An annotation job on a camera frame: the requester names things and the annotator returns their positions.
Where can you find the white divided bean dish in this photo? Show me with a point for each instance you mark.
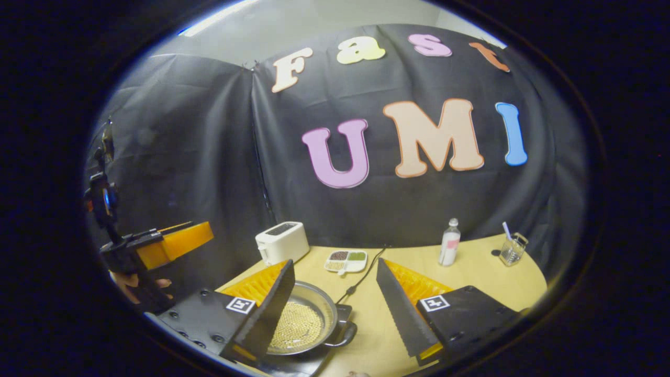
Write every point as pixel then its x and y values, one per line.
pixel 345 262

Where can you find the black induction cooktop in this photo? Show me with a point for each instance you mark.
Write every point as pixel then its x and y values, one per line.
pixel 314 364

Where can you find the white toaster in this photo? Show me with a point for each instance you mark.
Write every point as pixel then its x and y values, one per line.
pixel 282 243

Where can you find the clear bottle pink label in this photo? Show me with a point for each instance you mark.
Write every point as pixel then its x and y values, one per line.
pixel 449 246

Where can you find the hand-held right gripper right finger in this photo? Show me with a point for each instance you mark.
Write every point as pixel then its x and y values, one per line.
pixel 400 314

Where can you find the striped straw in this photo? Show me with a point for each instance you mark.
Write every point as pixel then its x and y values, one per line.
pixel 506 230

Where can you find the pile of yellow beans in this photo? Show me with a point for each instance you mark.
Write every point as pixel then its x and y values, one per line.
pixel 301 327

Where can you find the stainless steel pot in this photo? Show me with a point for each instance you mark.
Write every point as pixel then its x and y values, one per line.
pixel 314 298

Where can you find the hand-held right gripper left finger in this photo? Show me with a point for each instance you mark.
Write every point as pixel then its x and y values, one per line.
pixel 272 309

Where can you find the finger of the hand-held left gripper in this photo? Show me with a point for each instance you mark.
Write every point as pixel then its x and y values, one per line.
pixel 183 243

